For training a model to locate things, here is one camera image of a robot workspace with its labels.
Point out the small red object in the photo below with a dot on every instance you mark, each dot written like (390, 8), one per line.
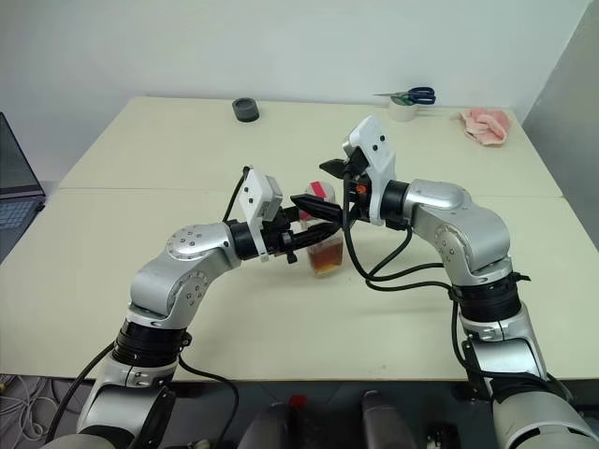
(297, 401)

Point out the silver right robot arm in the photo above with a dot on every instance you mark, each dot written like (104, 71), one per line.
(472, 224)

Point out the dark rounded shape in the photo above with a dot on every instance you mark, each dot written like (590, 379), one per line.
(386, 421)
(269, 428)

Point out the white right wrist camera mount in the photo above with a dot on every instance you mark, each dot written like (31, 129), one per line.
(379, 145)

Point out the grey laptop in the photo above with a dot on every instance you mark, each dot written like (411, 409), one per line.
(16, 206)

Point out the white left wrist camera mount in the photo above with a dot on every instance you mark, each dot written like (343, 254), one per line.
(252, 192)

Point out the pink cloth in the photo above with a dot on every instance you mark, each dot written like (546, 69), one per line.
(486, 125)

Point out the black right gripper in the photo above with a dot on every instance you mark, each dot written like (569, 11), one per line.
(358, 175)

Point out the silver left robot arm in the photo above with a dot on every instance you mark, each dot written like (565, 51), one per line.
(187, 243)

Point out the white tape roll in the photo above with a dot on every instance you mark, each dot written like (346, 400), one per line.
(402, 111)

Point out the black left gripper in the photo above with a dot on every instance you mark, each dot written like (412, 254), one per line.
(281, 238)

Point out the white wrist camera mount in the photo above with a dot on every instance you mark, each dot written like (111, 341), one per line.
(252, 192)
(379, 145)

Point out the grey partition panel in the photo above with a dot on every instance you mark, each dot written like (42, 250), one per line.
(571, 84)

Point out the clear bottle with brown drink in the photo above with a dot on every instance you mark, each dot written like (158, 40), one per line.
(327, 262)

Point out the black round tape roll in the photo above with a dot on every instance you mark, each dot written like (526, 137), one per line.
(245, 111)

